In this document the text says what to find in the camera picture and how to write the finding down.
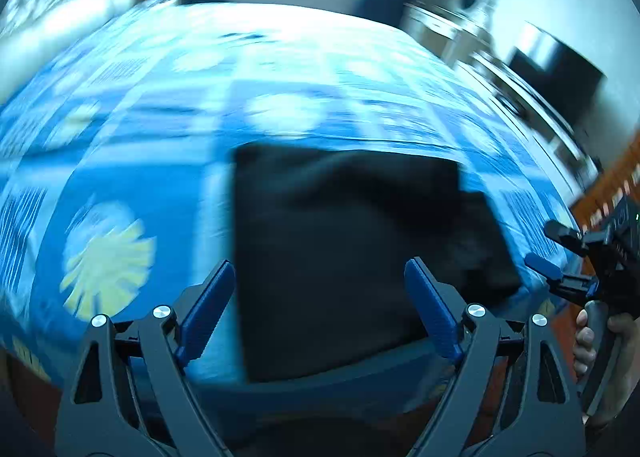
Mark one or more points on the person's right hand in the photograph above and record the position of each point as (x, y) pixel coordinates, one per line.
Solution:
(582, 344)

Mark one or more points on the black pants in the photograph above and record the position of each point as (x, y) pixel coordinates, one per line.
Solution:
(350, 247)

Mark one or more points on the white television stand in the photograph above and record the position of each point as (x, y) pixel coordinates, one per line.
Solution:
(545, 127)

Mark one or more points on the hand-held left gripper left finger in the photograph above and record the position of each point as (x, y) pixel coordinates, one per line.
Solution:
(207, 312)

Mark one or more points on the white dresser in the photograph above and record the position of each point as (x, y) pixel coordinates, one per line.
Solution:
(435, 29)

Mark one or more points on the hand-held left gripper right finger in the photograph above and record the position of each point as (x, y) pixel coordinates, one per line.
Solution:
(432, 309)

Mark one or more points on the beige tufted headboard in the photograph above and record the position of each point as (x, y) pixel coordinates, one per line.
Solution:
(60, 2)

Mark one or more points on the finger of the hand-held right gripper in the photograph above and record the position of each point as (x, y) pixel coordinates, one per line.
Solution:
(562, 233)
(542, 264)

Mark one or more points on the black television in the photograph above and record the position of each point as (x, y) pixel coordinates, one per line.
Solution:
(555, 77)

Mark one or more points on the blue patterned bedsheet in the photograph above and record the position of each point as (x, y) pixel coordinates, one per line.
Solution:
(150, 147)

